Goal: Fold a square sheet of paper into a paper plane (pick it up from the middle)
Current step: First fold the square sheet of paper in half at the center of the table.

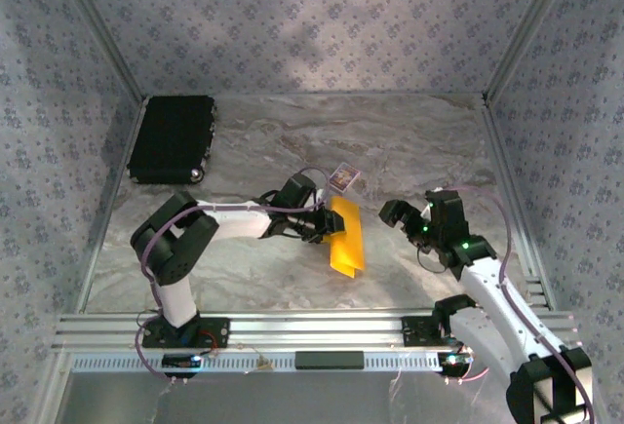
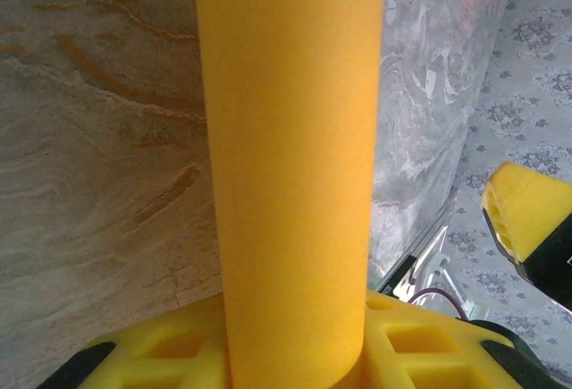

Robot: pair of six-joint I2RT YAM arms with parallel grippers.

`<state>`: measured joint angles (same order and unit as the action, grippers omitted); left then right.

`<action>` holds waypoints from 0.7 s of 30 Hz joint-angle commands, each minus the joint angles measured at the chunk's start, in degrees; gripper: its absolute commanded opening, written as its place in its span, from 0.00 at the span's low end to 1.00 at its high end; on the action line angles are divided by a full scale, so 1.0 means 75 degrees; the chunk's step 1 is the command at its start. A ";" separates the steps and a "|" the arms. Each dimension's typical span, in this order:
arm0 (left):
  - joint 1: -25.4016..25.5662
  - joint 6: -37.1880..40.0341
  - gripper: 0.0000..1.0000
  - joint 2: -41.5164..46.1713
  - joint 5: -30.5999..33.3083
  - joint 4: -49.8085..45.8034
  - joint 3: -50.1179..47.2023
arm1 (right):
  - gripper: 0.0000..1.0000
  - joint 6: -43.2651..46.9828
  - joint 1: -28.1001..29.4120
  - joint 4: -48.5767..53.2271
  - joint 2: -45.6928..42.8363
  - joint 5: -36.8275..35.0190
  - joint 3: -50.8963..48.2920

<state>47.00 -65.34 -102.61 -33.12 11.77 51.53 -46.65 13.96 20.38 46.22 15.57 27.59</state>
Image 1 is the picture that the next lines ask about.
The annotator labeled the yellow paper sheet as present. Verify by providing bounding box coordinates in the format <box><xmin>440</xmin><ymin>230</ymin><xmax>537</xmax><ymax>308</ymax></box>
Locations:
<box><xmin>327</xmin><ymin>194</ymin><xmax>367</xmax><ymax>280</ymax></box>

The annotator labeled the small purple card box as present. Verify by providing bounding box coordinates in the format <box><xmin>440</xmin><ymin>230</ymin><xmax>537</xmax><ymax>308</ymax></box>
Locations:
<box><xmin>327</xmin><ymin>161</ymin><xmax>363</xmax><ymax>195</ymax></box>

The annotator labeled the black rectangular bar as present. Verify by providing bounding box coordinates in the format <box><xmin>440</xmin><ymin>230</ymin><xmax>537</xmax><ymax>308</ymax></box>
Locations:
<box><xmin>293</xmin><ymin>351</ymin><xmax>366</xmax><ymax>371</ymax></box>

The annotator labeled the black ribbed hard case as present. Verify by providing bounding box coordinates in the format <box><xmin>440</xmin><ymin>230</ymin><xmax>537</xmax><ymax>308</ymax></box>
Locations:
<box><xmin>125</xmin><ymin>95</ymin><xmax>219</xmax><ymax>185</ymax></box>

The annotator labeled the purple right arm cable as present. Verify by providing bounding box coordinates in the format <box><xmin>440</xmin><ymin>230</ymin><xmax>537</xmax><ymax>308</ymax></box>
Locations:
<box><xmin>436</xmin><ymin>187</ymin><xmax>594</xmax><ymax>424</ymax></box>

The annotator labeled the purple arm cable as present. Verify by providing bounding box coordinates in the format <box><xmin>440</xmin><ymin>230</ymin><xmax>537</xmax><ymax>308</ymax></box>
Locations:
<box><xmin>134</xmin><ymin>165</ymin><xmax>331</xmax><ymax>386</ymax></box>
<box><xmin>436</xmin><ymin>187</ymin><xmax>594</xmax><ymax>424</ymax></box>

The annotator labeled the aluminium frame bar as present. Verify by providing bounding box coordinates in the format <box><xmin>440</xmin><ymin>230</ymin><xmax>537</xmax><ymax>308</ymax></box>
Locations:
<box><xmin>76</xmin><ymin>96</ymin><xmax>150</xmax><ymax>313</ymax></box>
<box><xmin>482</xmin><ymin>99</ymin><xmax>557</xmax><ymax>311</ymax></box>

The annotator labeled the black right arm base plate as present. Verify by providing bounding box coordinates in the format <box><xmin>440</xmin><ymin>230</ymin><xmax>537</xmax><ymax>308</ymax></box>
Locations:
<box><xmin>401</xmin><ymin>315</ymin><xmax>464</xmax><ymax>347</ymax></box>

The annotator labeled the wide aluminium rail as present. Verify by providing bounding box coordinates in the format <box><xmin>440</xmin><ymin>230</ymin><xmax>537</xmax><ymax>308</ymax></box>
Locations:
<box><xmin>52</xmin><ymin>311</ymin><xmax>584</xmax><ymax>353</ymax></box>

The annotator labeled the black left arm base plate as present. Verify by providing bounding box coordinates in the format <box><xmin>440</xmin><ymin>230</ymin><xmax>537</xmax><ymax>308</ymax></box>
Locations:
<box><xmin>140</xmin><ymin>316</ymin><xmax>231</xmax><ymax>350</ymax></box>

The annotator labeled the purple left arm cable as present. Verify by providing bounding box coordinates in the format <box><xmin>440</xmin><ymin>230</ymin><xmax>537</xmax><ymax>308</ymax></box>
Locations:
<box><xmin>134</xmin><ymin>165</ymin><xmax>331</xmax><ymax>386</ymax></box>

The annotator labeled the slotted grey cable duct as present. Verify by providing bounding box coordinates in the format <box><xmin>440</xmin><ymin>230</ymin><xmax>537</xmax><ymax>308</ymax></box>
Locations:
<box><xmin>70</xmin><ymin>351</ymin><xmax>469</xmax><ymax>374</ymax></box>

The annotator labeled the aluminium frame post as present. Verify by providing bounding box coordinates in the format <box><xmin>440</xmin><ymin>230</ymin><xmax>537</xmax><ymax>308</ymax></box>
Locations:
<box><xmin>485</xmin><ymin>0</ymin><xmax>584</xmax><ymax>101</ymax></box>
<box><xmin>51</xmin><ymin>0</ymin><xmax>147</xmax><ymax>101</ymax></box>

